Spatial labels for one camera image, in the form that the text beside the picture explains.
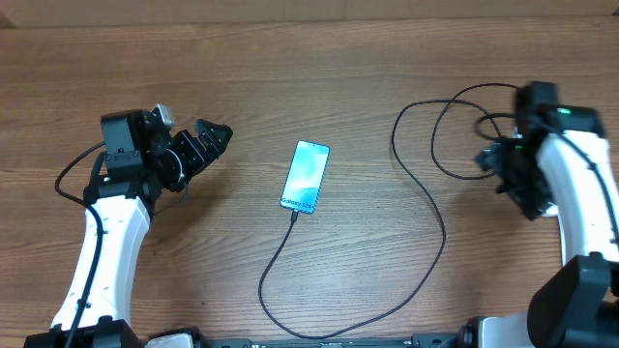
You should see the white power strip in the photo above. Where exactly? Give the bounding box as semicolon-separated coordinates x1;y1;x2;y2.
511;127;558;218

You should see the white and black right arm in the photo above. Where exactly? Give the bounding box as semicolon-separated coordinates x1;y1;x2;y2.
452;81;618;347

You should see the Galaxy S24+ smartphone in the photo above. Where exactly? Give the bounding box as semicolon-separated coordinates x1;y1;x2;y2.
280;140;331;215

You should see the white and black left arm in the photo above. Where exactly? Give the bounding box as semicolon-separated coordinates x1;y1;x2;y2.
24;104;233;347

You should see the black USB charging cable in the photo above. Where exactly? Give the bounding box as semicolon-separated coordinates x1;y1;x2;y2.
257;82;521;340

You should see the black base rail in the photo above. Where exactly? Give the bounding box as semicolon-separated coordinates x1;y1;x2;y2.
198;333;457;348

